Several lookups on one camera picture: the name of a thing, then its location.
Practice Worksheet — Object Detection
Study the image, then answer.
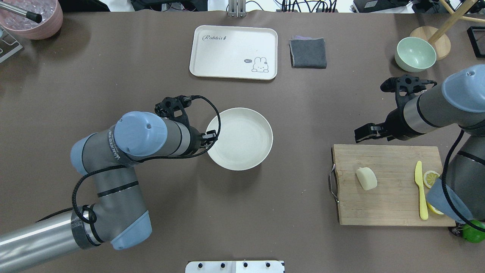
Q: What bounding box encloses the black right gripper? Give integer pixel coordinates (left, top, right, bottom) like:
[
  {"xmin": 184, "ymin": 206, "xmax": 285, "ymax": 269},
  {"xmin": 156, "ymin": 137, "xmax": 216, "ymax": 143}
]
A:
[{"xmin": 354, "ymin": 74, "xmax": 438, "ymax": 143}]

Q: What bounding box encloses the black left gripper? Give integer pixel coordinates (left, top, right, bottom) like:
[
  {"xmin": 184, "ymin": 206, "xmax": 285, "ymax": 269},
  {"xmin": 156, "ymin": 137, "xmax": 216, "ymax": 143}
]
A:
[{"xmin": 155, "ymin": 95, "xmax": 218, "ymax": 152}]

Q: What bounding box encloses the cream round plate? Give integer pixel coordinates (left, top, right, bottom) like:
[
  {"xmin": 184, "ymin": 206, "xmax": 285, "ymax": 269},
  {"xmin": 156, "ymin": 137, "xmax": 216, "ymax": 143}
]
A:
[{"xmin": 207, "ymin": 107, "xmax": 274, "ymax": 171}]

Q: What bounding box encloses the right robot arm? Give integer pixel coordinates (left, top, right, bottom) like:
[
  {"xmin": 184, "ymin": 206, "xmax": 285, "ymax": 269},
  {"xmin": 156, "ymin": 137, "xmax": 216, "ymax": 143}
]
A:
[{"xmin": 354, "ymin": 64, "xmax": 485, "ymax": 224}]

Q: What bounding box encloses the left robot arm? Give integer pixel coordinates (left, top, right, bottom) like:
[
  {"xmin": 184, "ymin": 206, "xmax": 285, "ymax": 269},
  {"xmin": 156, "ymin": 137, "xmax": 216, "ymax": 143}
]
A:
[{"xmin": 1, "ymin": 95, "xmax": 221, "ymax": 273}]

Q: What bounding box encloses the cream rectangular tray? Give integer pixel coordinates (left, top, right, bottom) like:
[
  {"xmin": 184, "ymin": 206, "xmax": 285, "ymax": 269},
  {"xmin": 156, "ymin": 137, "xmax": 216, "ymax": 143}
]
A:
[{"xmin": 189, "ymin": 25, "xmax": 278, "ymax": 80}]

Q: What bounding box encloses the black tray with glasses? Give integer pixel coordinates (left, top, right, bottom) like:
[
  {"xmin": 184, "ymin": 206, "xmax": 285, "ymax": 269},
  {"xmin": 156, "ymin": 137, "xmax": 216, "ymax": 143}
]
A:
[{"xmin": 466, "ymin": 26, "xmax": 485, "ymax": 58}]

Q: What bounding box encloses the wooden cutting board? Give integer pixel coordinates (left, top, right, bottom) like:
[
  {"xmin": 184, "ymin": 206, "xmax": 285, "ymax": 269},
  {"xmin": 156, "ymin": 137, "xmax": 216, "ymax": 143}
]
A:
[{"xmin": 332, "ymin": 144, "xmax": 455, "ymax": 227}]

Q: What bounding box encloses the yellow plastic knife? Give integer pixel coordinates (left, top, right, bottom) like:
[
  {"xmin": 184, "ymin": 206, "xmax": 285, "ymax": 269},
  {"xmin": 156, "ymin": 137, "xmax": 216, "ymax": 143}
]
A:
[{"xmin": 414, "ymin": 161, "xmax": 429, "ymax": 221}]

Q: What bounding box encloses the lemon half slice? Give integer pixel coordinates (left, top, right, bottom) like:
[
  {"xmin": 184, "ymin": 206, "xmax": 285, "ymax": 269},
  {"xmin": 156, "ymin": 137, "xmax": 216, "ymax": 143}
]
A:
[
  {"xmin": 426, "ymin": 201, "xmax": 444, "ymax": 215},
  {"xmin": 423, "ymin": 170, "xmax": 440, "ymax": 189}
]

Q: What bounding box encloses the mint green bowl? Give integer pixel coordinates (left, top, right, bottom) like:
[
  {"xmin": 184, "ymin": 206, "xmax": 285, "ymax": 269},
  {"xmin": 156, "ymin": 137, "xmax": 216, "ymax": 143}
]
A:
[{"xmin": 394, "ymin": 37, "xmax": 437, "ymax": 72}]

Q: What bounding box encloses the folded grey cloth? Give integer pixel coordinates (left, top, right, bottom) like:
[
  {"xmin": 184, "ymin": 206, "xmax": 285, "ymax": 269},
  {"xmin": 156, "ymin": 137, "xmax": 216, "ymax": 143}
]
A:
[{"xmin": 289, "ymin": 36, "xmax": 327, "ymax": 69}]

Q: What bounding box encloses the wooden cup stand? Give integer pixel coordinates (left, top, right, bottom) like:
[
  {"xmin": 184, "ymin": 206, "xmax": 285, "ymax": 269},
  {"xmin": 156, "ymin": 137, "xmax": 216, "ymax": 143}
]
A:
[{"xmin": 410, "ymin": 0, "xmax": 485, "ymax": 60}]

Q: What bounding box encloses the green lime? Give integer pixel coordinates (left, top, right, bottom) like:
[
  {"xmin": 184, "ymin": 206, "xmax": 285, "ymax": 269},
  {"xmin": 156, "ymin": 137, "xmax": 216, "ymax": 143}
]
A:
[{"xmin": 462, "ymin": 224, "xmax": 485, "ymax": 243}]

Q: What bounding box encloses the pink bowl with ice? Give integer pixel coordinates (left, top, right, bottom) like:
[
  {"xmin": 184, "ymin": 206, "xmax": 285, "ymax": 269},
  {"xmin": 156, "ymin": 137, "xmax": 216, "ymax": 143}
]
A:
[{"xmin": 0, "ymin": 0, "xmax": 64, "ymax": 40}]

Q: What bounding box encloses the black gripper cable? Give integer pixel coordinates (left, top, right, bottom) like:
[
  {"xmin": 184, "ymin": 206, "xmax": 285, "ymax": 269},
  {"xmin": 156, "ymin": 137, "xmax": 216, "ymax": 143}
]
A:
[{"xmin": 72, "ymin": 95, "xmax": 221, "ymax": 224}]

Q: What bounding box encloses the aluminium frame post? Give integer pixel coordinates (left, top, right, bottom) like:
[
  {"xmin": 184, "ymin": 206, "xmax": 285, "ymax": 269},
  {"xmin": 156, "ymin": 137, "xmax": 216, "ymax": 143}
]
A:
[{"xmin": 227, "ymin": 0, "xmax": 247, "ymax": 18}]

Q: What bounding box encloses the white wire cup rack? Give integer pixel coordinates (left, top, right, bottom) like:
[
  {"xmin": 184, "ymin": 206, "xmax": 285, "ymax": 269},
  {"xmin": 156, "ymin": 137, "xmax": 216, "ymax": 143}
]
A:
[{"xmin": 0, "ymin": 27, "xmax": 23, "ymax": 63}]

